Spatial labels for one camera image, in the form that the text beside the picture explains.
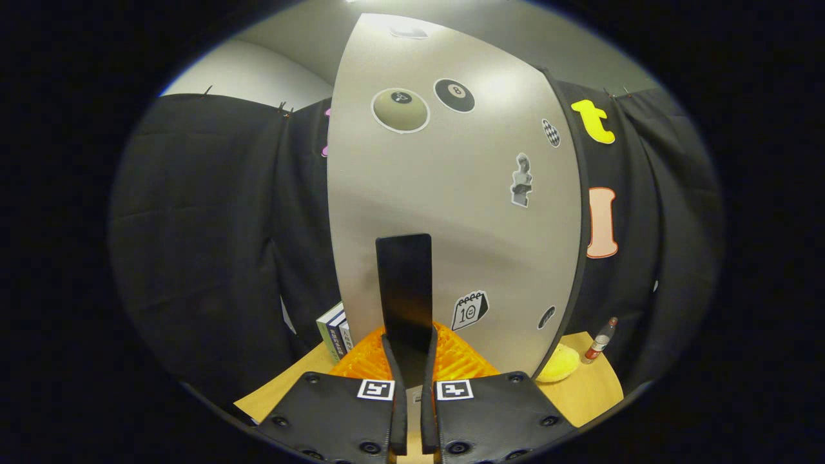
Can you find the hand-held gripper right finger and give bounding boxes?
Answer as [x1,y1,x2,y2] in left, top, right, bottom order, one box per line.
[420,325,578,464]

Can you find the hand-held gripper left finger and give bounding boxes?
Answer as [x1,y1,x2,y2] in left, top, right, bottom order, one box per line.
[258,325,408,464]

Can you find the black cabinet door handle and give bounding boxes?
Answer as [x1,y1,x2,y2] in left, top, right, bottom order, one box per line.
[376,233,434,387]

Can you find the grey shoe cabinet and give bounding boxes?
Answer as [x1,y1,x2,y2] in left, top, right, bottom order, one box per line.
[538,64,591,381]

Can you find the navy spine book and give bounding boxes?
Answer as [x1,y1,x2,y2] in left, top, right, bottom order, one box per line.
[329,313,349,358]

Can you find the green cover book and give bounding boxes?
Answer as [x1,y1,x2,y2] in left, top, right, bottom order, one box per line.
[316,300,345,362]

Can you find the yellow pineapple bun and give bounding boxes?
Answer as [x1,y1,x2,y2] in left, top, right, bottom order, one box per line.
[536,343,581,383]

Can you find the small red label bottle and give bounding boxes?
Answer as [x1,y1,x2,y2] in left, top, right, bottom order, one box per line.
[584,316,619,365]

